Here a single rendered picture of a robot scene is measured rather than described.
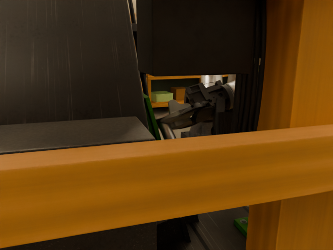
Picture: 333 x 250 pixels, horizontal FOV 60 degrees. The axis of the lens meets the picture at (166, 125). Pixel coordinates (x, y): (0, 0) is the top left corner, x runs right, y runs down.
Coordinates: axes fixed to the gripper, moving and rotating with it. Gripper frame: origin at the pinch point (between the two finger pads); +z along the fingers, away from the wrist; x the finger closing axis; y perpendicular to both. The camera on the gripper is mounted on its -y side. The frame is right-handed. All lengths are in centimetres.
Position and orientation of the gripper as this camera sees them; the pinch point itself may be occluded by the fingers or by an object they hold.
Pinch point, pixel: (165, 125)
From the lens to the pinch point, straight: 77.3
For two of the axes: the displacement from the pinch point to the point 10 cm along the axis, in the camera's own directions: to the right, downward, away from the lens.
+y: -3.8, -8.2, 4.3
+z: -9.2, 3.3, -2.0
